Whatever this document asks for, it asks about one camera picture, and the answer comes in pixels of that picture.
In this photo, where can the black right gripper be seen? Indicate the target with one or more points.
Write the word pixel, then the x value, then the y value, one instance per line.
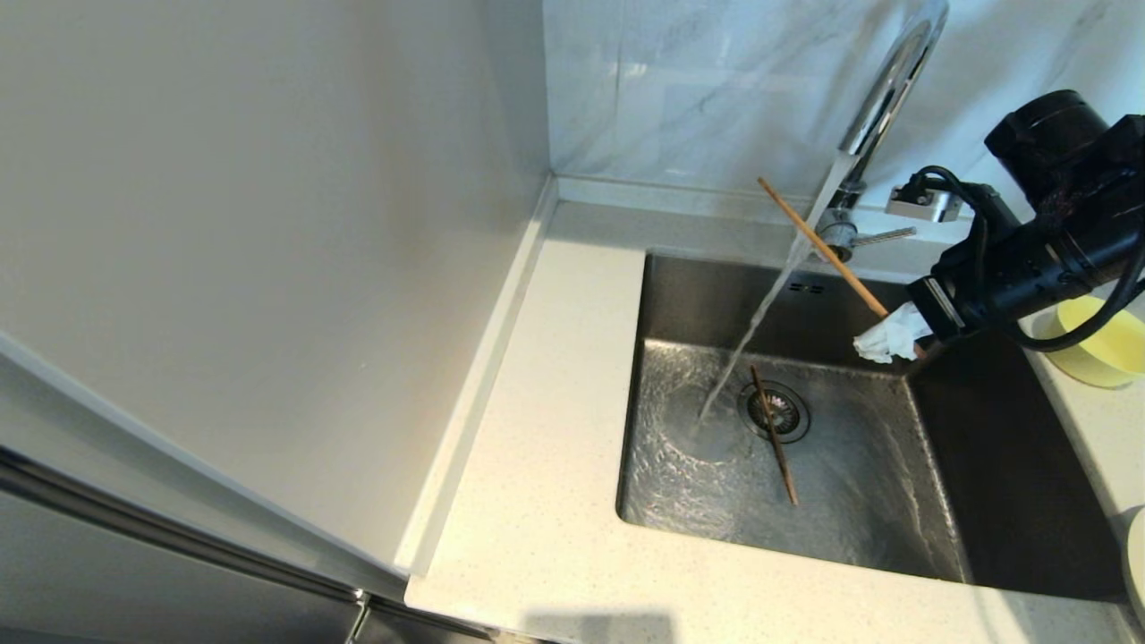
pixel 993 277

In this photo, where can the brown wooden chopstick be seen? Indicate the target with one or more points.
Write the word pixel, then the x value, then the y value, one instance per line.
pixel 823 246
pixel 774 438

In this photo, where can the yellow bowl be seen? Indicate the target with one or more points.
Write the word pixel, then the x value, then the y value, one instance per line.
pixel 1118 358

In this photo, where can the chrome gooseneck faucet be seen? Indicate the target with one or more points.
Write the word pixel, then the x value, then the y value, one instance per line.
pixel 886 89

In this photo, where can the white plate edge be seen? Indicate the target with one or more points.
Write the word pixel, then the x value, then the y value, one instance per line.
pixel 1138 563

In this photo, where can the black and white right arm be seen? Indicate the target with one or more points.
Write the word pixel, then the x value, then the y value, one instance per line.
pixel 1055 134

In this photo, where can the stainless steel sink basin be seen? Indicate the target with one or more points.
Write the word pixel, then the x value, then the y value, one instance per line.
pixel 850 519

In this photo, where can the round metal drain strainer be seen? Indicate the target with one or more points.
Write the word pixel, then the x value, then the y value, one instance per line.
pixel 792 416

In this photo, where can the running water stream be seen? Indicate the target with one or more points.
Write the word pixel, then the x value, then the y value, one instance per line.
pixel 760 313

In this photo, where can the white appliance side panel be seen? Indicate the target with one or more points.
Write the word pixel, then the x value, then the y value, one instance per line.
pixel 224 224

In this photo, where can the stainless steel appliance door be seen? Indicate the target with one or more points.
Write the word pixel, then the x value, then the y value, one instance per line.
pixel 134 590

